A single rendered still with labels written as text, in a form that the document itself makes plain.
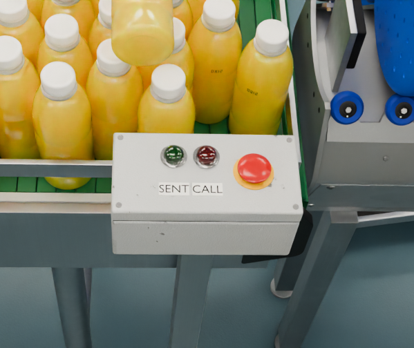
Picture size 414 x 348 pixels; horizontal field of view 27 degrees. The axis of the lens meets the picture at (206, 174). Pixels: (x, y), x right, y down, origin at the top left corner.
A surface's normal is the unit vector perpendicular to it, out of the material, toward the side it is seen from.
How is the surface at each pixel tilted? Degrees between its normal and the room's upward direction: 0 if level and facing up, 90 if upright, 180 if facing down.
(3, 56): 0
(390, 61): 90
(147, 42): 91
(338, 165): 70
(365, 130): 52
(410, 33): 90
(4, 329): 0
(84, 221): 90
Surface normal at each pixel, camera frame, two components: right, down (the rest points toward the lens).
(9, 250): 0.03, 0.85
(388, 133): 0.07, 0.35
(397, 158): 0.05, 0.62
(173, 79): 0.07, -0.52
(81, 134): 0.68, 0.65
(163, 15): 0.65, -0.43
